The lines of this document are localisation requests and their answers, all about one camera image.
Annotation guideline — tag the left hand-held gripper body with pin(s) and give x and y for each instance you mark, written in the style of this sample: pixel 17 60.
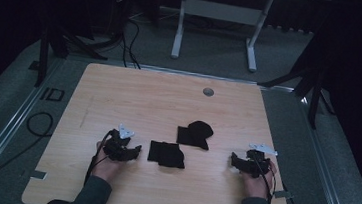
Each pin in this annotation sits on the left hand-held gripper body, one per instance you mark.
pixel 114 149

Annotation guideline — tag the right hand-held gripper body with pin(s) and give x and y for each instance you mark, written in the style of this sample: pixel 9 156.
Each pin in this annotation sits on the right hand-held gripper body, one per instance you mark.
pixel 256 163

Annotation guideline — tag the black sock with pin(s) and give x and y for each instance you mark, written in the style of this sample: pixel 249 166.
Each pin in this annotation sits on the black sock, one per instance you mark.
pixel 167 154
pixel 197 133

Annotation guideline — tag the person's left hand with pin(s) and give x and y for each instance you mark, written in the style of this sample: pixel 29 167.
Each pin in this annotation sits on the person's left hand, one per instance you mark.
pixel 106 168

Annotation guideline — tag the person's right hand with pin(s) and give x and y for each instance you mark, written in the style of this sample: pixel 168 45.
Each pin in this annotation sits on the person's right hand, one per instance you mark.
pixel 257 186

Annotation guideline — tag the grey tape piece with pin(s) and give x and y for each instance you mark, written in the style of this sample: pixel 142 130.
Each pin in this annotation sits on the grey tape piece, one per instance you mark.
pixel 38 174
pixel 283 194

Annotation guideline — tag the grey table grommet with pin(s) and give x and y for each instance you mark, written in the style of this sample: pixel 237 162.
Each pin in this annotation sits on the grey table grommet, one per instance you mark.
pixel 208 92

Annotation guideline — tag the black tripod stand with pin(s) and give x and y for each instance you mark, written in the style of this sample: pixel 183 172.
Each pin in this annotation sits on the black tripod stand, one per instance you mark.
pixel 311 81
pixel 59 41

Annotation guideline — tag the white table frame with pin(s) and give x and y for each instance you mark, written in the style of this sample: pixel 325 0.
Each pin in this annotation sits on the white table frame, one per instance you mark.
pixel 221 11

